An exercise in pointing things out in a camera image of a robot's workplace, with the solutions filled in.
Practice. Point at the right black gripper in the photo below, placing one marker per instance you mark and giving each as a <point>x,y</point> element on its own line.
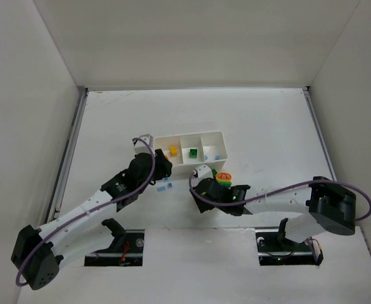
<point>201,192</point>

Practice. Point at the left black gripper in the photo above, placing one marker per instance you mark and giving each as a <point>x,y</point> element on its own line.
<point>163,161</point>

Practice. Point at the small orange lego brick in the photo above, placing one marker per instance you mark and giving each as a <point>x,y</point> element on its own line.
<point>173,151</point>

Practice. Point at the small green lego brick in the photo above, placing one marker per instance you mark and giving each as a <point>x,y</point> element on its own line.
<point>193,153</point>

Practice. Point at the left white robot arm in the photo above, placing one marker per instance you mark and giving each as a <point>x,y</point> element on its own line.
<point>39,253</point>

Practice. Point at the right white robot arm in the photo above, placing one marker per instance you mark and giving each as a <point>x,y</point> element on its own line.
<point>321,205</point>

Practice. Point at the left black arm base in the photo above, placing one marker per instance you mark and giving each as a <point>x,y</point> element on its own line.
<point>124,250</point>

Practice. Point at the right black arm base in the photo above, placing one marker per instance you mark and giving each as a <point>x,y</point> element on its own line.
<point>274,249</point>

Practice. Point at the orange flower green lego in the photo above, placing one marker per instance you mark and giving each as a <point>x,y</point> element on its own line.
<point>224,179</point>

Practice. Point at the white three-compartment bin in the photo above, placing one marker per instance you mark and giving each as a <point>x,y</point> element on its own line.
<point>207,143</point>

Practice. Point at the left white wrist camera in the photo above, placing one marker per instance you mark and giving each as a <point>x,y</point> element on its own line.
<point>143,144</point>

